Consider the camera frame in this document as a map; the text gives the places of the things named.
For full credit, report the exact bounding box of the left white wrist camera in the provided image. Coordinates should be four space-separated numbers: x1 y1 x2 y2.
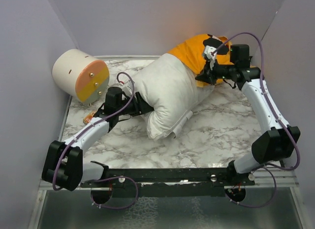
121 81 134 96

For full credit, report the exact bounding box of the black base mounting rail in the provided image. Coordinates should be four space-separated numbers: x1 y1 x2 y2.
80 167 254 198

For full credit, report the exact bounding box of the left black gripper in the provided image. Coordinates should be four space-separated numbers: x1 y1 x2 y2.
117 92 155 117

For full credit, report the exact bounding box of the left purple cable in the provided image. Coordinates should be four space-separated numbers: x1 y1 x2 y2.
52 71 140 210

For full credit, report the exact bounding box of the small orange patterned card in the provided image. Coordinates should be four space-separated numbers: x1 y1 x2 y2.
83 111 96 125

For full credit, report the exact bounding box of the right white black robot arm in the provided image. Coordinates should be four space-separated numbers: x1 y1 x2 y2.
195 44 301 185

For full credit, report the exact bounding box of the white pillow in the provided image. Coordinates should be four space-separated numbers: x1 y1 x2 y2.
132 53 214 140

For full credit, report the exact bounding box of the white cylinder with orange lid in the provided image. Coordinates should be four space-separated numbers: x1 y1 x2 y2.
52 49 110 105

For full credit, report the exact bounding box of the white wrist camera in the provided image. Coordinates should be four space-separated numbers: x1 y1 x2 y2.
121 81 134 96
202 45 217 61

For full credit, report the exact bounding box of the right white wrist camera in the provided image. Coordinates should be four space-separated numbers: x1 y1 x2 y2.
202 45 217 61

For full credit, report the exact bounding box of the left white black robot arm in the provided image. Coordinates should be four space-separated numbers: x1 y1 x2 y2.
41 87 153 191

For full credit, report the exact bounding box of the orange Mickey Mouse pillowcase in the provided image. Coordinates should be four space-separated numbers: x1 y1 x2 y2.
167 33 256 88

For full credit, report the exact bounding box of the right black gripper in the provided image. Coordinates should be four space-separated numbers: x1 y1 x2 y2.
194 58 236 86

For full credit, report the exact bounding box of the aluminium frame rail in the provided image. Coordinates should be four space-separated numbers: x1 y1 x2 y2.
38 162 300 192

